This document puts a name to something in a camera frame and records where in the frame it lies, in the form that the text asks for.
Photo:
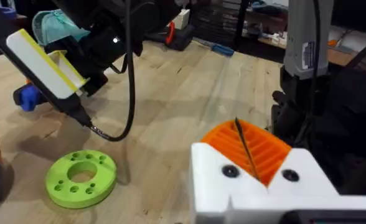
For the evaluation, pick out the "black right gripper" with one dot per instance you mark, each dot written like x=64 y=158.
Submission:
x=108 y=37

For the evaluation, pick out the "left gripper white and orange right finger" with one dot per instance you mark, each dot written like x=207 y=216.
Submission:
x=298 y=174

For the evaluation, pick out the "left gripper white and orange left finger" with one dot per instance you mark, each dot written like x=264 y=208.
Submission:
x=211 y=183

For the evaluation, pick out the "blue electric screwdriver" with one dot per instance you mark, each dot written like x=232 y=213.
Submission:
x=30 y=98

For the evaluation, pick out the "teal cloth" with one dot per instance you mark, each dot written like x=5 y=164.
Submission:
x=55 y=28

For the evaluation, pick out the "black and red tool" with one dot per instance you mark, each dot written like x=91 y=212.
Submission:
x=176 y=37

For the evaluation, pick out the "small white box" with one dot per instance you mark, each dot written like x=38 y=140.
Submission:
x=182 y=18

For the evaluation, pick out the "green disc with holes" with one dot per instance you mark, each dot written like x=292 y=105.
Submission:
x=81 y=179

